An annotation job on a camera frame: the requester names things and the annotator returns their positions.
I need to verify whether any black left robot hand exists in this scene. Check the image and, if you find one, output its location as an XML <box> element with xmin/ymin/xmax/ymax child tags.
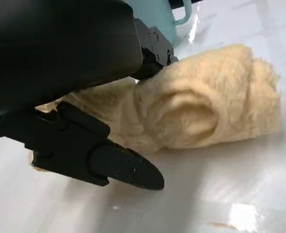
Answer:
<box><xmin>0</xmin><ymin>0</ymin><xmax>180</xmax><ymax>191</ymax></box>

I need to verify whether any pale green mug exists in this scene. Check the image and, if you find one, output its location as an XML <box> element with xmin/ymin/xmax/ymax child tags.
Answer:
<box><xmin>125</xmin><ymin>0</ymin><xmax>192</xmax><ymax>48</ymax></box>

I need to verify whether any beige towel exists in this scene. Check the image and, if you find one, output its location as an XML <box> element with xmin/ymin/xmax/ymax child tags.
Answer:
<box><xmin>31</xmin><ymin>43</ymin><xmax>283</xmax><ymax>172</ymax></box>

